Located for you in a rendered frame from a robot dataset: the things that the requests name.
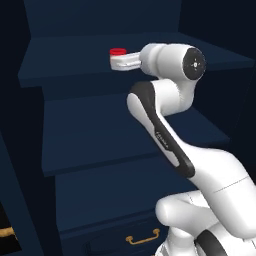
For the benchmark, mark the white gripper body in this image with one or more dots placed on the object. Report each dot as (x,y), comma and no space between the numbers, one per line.
(125,61)

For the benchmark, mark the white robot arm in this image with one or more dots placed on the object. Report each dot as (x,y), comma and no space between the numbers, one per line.
(213,173)

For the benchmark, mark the dark blue cabinet shelf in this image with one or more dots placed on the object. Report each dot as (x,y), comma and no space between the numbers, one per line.
(93,133)
(73,60)

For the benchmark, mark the dark blue cabinet floor panel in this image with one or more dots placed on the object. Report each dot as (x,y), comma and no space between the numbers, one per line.
(110,193)

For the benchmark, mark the dark blue cabinet door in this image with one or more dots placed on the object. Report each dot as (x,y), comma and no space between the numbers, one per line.
(23,206)

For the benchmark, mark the dark blue drawer front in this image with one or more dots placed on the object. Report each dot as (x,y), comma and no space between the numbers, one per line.
(106,238)

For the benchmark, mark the golden curved object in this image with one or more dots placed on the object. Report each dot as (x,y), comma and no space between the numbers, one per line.
(7,232)

